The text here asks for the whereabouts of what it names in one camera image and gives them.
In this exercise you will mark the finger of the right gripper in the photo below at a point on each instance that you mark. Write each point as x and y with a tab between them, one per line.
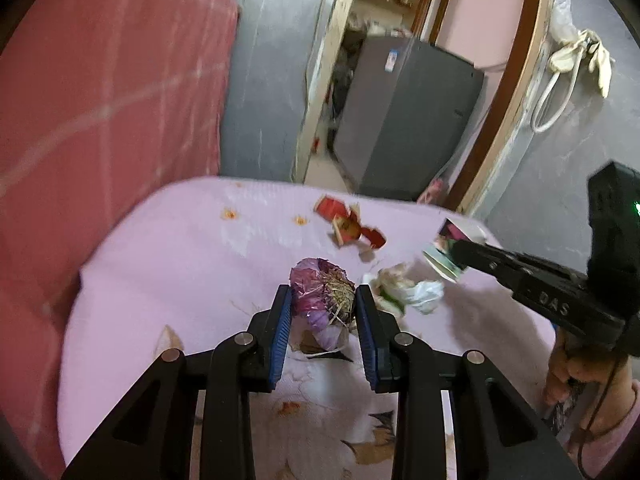
504	266

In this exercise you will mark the red crumpled wrapper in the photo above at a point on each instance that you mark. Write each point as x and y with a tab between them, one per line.
346	223

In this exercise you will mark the white rubber gloves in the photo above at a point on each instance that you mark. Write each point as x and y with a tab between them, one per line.
587	47

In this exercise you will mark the purple garlic mesh bag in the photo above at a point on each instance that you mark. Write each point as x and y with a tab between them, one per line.
323	296

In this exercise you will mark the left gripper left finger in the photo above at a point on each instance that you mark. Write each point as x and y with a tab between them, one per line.
149	432

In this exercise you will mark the pink floral table cloth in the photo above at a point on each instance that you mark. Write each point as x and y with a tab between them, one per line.
190	266

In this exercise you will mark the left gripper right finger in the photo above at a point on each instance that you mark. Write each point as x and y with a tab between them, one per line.
497	434

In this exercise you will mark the grey washing machine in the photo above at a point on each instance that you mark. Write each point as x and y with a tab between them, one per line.
406	110

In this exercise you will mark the small card wrapper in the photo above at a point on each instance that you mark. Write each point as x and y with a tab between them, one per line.
438	254

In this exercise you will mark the red plaid cloth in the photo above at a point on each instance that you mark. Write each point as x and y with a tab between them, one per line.
102	103

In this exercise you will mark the white green crumpled wrapper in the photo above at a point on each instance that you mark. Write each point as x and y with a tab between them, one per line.
394	292

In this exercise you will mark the person's right hand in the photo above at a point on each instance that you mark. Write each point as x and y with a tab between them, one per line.
603	368

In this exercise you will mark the wooden door frame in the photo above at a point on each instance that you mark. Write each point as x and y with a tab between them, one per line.
501	38

